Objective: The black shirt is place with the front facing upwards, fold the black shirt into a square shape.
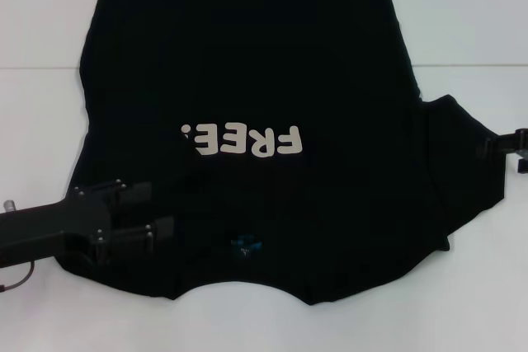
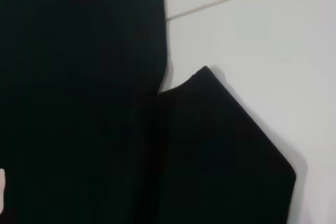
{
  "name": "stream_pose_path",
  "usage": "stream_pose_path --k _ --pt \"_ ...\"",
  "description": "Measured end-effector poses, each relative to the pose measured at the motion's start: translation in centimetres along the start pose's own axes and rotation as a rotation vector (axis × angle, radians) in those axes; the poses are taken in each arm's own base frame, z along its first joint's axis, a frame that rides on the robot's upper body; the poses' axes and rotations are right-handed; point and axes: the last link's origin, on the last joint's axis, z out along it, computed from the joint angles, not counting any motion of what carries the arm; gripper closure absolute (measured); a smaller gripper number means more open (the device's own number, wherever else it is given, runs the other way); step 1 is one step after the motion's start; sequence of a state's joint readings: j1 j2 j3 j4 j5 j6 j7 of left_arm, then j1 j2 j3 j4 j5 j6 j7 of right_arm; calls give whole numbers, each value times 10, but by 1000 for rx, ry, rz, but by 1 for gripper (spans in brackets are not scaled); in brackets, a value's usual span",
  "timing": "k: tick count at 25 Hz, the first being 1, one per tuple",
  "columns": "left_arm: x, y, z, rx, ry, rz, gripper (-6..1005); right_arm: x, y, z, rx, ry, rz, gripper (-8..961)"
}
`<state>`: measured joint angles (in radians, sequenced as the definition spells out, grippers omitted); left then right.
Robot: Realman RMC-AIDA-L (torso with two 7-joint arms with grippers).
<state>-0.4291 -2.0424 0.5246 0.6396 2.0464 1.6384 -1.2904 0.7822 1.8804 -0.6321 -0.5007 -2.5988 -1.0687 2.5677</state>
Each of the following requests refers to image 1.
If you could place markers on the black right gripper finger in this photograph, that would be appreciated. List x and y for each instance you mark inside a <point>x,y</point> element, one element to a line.
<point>486,146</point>

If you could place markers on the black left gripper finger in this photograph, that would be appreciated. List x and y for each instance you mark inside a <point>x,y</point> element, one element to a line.
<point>134,193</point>
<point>132,238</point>

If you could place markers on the black shirt with FREE print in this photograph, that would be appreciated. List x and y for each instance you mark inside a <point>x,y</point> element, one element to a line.
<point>247,59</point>

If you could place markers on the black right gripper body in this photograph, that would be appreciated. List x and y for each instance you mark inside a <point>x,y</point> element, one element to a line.
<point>523,142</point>

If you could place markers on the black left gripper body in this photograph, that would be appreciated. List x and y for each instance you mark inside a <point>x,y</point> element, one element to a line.
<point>53,228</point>

